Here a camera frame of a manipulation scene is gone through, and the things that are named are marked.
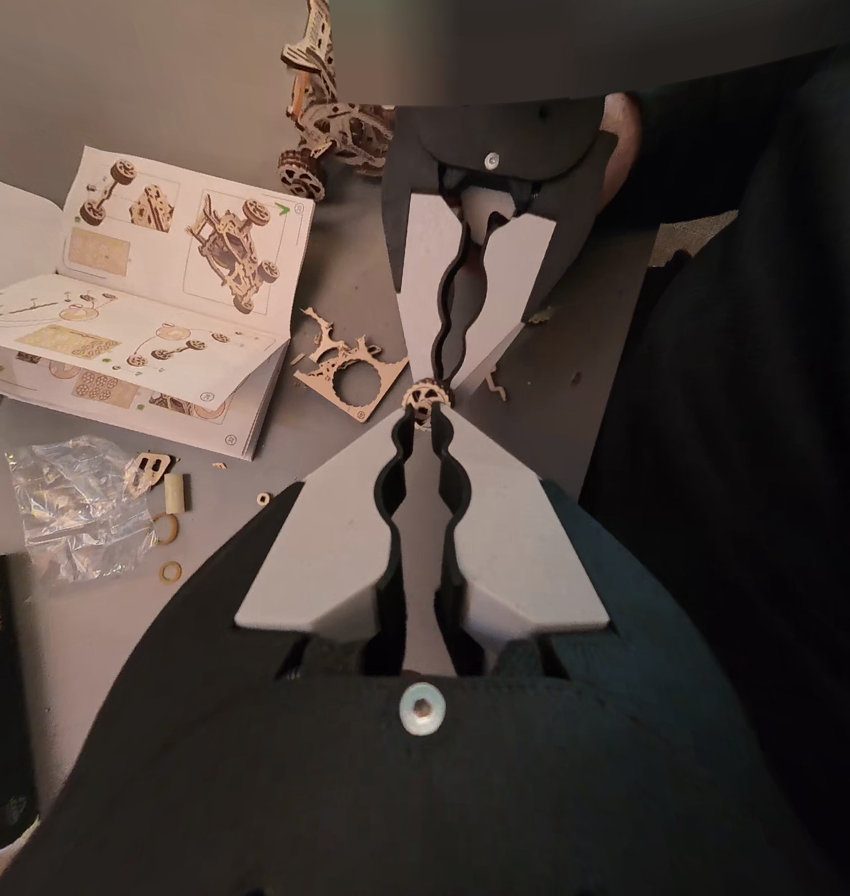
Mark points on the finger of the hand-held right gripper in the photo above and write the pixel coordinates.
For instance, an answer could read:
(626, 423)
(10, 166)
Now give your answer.
(421, 280)
(516, 280)

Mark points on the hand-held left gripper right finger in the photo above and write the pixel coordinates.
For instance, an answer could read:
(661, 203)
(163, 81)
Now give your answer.
(530, 560)

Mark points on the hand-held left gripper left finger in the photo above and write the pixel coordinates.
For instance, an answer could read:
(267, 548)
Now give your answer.
(313, 560)

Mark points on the wooden gear wheel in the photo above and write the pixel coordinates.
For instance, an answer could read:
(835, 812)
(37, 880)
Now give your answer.
(418, 407)

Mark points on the wooden parts sheet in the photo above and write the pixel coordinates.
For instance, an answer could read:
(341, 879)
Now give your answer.
(320, 381)

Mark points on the person's right forearm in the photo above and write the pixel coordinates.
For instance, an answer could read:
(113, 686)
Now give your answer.
(712, 154)

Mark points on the wooden model buggy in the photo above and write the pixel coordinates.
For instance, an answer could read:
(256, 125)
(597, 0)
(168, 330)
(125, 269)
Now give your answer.
(334, 119)

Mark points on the person's right hand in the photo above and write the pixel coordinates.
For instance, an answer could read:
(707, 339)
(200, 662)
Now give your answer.
(624, 140)

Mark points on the toothed wooden strip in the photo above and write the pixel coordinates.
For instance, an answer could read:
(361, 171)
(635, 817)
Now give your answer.
(540, 315)

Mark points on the zigzag wooden piece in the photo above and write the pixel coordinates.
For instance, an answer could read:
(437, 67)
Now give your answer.
(495, 385)

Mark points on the pale wax stick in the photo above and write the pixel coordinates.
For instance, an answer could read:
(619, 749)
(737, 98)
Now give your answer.
(177, 493)

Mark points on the slotted oval wooden plate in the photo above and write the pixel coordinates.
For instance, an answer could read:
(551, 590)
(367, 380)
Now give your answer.
(148, 472)

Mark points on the clear plastic bag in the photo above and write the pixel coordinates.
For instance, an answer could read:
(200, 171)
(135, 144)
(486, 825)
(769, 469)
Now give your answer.
(75, 504)

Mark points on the instruction booklet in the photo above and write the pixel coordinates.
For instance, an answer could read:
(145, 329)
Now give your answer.
(152, 336)

